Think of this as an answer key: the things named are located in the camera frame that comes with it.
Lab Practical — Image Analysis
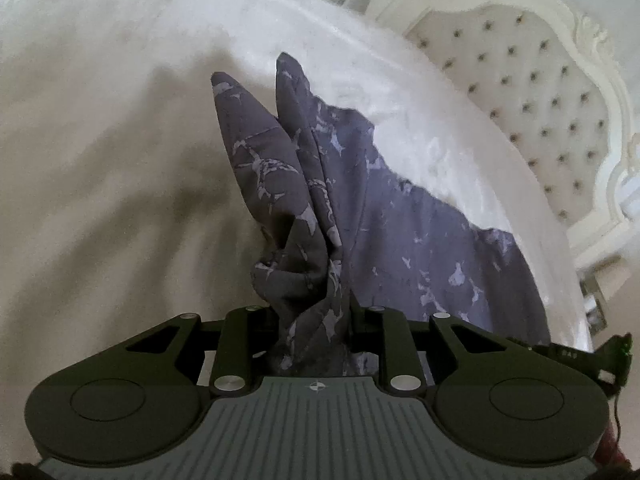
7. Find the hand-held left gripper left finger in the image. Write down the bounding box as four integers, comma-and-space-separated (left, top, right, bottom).
125, 305, 279, 396

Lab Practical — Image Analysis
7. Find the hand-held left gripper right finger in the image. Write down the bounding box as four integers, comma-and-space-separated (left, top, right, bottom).
348, 293, 506, 396

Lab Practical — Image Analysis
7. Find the purple marble-print hoodie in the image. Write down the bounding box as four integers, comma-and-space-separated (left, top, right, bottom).
210, 51, 554, 378

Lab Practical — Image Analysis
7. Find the white bedside table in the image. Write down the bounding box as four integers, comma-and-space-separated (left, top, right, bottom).
575, 255, 623, 342

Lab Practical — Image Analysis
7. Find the white bed blanket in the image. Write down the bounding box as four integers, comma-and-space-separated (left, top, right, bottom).
0, 0, 596, 466

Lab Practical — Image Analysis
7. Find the white tufted headboard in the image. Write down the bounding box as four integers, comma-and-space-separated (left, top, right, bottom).
365, 0, 640, 272

